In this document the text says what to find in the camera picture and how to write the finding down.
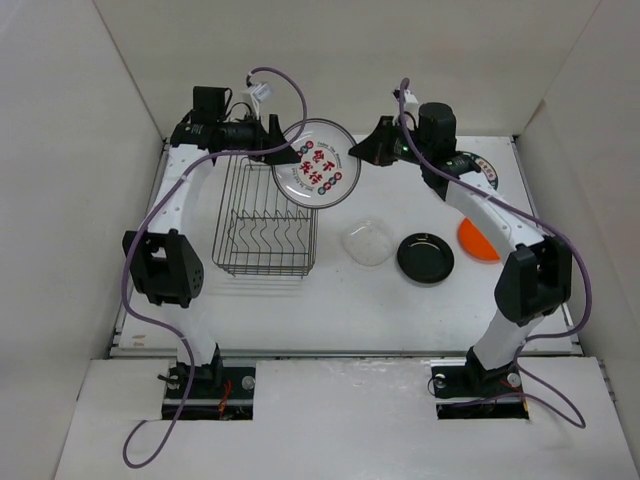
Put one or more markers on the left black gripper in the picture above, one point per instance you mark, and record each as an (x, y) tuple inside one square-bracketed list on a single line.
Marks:
[(262, 138)]

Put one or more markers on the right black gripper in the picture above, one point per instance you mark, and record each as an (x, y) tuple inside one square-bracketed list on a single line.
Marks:
[(375, 148)]

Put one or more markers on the white plate red characters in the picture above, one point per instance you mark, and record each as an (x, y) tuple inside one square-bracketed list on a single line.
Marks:
[(326, 173)]

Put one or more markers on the white plate green rim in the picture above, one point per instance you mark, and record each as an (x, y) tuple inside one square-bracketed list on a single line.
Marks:
[(485, 167)]

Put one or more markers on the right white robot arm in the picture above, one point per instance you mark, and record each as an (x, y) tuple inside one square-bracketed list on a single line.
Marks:
[(537, 268)]

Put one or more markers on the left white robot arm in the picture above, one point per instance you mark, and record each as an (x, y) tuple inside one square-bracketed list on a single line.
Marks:
[(160, 262)]

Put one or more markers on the clear glass plate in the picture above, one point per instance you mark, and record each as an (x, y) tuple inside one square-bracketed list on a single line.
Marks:
[(368, 242)]

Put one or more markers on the orange plate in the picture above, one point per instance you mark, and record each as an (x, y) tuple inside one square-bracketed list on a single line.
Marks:
[(473, 242)]

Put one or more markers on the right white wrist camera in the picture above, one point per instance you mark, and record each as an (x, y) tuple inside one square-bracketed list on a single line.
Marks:
[(411, 105)]

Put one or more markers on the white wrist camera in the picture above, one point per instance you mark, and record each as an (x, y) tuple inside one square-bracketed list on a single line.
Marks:
[(411, 105), (255, 95)]

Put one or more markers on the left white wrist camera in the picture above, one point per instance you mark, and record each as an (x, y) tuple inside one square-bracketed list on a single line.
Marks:
[(255, 95)]

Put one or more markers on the grey wire dish rack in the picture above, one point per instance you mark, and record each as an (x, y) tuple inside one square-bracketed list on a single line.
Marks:
[(259, 231)]

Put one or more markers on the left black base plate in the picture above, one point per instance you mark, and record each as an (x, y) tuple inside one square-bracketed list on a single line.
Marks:
[(218, 393)]

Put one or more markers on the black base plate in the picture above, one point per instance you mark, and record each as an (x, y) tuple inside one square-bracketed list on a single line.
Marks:
[(218, 393), (464, 393)]

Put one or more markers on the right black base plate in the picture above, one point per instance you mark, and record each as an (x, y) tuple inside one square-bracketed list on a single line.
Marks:
[(464, 393)]

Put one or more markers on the aluminium rail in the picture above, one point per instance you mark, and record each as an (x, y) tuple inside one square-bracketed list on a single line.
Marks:
[(122, 352)]

